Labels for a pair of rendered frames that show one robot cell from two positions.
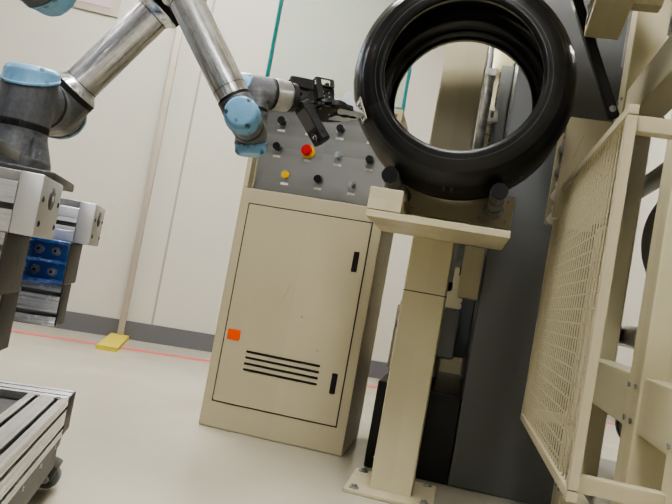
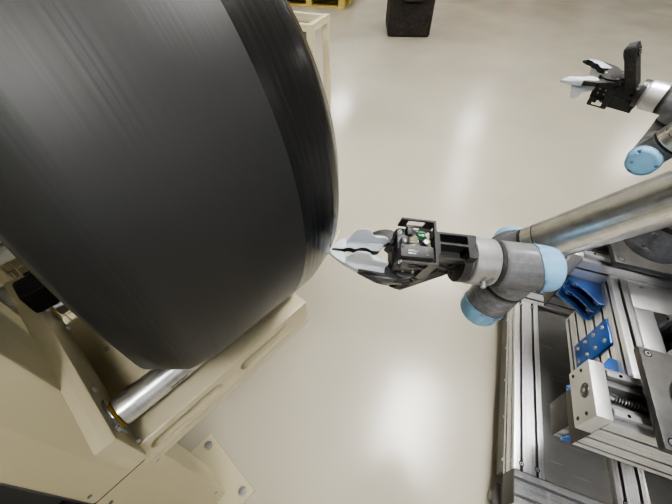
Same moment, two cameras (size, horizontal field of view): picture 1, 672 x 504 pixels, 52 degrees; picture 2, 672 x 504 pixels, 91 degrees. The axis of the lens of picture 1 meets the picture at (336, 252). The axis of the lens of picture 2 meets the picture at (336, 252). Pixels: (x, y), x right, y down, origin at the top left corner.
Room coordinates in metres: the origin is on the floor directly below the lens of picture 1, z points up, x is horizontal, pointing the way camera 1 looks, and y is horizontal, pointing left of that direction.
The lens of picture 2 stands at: (2.07, 0.19, 1.42)
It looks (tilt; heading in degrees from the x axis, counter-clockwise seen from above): 47 degrees down; 211
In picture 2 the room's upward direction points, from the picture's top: straight up
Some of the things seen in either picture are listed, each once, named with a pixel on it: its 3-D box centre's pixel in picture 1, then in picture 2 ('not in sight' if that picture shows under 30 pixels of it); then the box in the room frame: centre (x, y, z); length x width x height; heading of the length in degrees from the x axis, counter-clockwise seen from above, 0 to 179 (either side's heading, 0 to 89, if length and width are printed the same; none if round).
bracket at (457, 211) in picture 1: (446, 203); (70, 360); (2.09, -0.31, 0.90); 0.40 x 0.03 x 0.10; 79
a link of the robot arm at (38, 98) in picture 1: (29, 94); not in sight; (1.50, 0.72, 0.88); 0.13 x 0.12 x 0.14; 0
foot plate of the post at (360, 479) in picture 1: (391, 486); (199, 493); (2.17, -0.30, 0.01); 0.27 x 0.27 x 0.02; 79
